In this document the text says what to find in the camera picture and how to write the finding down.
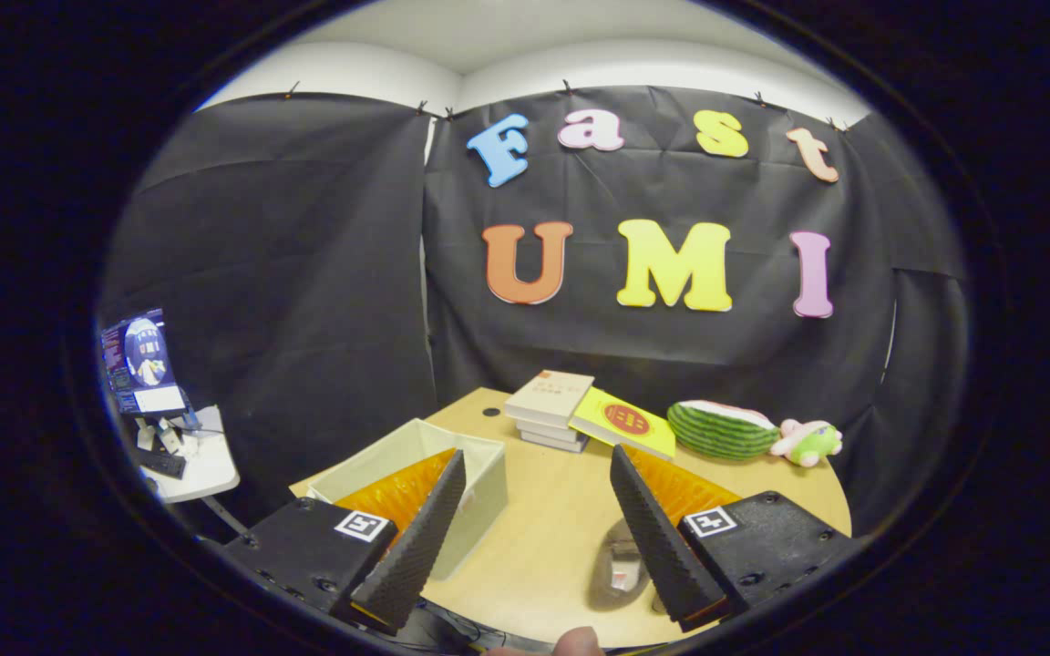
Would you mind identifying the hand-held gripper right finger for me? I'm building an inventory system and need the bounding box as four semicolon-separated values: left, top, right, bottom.
609;444;861;634

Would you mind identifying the yellow book with red circle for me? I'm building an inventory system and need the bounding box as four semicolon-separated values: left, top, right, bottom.
569;387;677;462

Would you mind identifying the pale green fabric storage box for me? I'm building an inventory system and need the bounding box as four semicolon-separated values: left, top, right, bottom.
306;418;508;581

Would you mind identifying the black backdrop cloth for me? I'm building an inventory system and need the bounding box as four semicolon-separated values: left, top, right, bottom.
97;85;973;538

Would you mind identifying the pink and green plush toy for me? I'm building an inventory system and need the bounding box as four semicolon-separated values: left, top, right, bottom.
769;418;844;468

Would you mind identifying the watermelon slice plush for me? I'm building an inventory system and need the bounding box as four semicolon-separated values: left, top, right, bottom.
667;400;781;460

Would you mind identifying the beige cover book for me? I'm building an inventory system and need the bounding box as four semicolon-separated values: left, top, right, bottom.
504;370;595;427

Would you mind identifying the white thin book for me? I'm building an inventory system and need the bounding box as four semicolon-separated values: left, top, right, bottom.
520;430;591;454
516;417;582;444

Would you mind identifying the brown fuzzy slipper shoe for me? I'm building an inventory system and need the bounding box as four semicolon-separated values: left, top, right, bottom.
587;518;654;613

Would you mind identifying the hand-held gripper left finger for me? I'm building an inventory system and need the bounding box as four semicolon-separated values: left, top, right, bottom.
220;447;468;636

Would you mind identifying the black keyboard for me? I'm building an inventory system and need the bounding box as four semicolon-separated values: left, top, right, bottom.
138;446;189;480

